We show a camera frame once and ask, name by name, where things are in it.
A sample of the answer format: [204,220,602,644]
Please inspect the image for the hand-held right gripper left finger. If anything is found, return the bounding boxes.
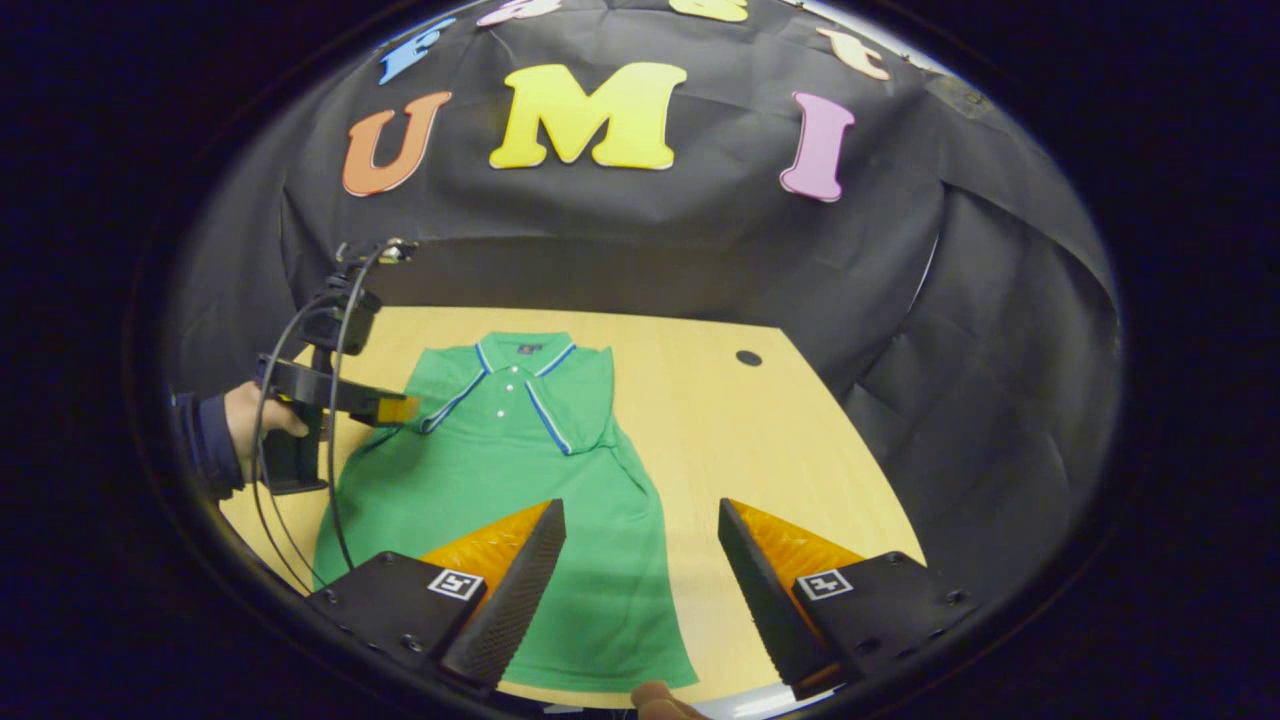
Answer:
[305,498,568,693]

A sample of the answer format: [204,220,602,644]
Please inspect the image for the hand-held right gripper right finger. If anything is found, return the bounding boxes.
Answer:
[717,497,976,701]

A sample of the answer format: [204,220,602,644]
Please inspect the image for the green polo T-shirt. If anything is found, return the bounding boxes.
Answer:
[312,330,699,693]

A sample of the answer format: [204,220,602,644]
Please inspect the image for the black backdrop cloth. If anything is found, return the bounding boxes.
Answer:
[165,0,1123,591]

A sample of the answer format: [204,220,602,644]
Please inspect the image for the beige tape patch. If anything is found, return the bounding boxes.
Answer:
[925,75,996,119]

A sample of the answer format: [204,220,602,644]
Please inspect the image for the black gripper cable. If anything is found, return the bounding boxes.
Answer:
[248,295,336,593]
[325,243,393,573]

